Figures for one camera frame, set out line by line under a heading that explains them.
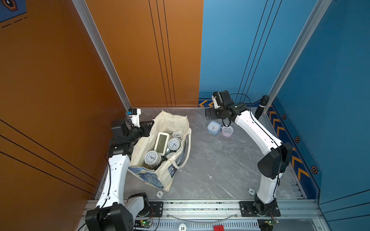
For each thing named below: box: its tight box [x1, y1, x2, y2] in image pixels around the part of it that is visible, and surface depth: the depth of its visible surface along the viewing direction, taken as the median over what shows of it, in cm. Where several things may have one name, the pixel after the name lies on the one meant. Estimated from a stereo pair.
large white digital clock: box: [153, 131, 171, 156], surface depth 87 cm
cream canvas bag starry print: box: [128, 110, 192, 192], surface depth 74 cm
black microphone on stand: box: [254, 94, 270, 121], surface depth 89 cm
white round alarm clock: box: [144, 150, 162, 169], surface depth 80 cm
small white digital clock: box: [171, 130, 184, 140], surface depth 93 cm
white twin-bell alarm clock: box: [168, 137, 182, 151], surface depth 89 cm
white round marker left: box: [156, 190, 164, 199], surface depth 80 cm
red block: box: [213, 224, 225, 231], surface depth 69 cm
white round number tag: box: [178, 223, 188, 231], surface depth 65 cm
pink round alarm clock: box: [221, 125, 235, 138], surface depth 104 cm
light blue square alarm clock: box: [206, 120, 222, 136], surface depth 105 cm
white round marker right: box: [247, 187, 256, 196], surface depth 81 cm
